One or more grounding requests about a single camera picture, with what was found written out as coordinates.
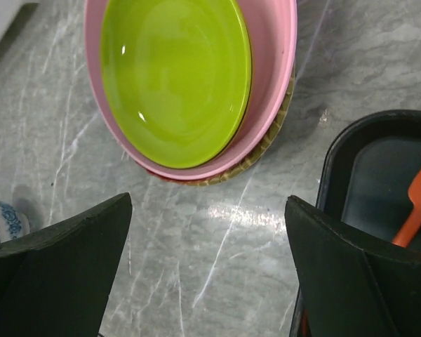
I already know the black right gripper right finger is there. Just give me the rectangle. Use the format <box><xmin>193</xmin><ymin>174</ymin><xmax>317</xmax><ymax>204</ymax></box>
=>
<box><xmin>285</xmin><ymin>196</ymin><xmax>421</xmax><ymax>336</ymax></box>

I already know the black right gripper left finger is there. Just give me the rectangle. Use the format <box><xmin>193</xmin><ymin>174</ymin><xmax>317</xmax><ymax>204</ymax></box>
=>
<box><xmin>0</xmin><ymin>192</ymin><xmax>132</xmax><ymax>336</ymax></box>

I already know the green plate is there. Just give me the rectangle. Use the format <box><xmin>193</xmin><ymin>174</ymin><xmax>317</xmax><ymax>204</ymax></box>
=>
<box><xmin>100</xmin><ymin>1</ymin><xmax>252</xmax><ymax>169</ymax></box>

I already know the blue white patterned bowl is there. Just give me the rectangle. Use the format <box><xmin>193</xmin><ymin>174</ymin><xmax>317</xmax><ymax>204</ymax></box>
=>
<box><xmin>0</xmin><ymin>201</ymin><xmax>30</xmax><ymax>243</ymax></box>

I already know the orange fork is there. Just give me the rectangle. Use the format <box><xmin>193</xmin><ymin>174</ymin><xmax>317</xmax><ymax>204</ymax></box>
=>
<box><xmin>392</xmin><ymin>169</ymin><xmax>421</xmax><ymax>247</ymax></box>

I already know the black tray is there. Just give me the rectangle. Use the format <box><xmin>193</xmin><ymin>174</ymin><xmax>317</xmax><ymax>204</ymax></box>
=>
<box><xmin>290</xmin><ymin>110</ymin><xmax>421</xmax><ymax>336</ymax></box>

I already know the yellow woven plate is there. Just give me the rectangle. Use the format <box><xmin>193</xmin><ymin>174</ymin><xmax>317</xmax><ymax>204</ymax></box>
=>
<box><xmin>180</xmin><ymin>67</ymin><xmax>295</xmax><ymax>187</ymax></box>

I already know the pink plate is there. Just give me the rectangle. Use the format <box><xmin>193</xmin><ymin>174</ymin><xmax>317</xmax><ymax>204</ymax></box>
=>
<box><xmin>84</xmin><ymin>1</ymin><xmax>298</xmax><ymax>182</ymax></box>

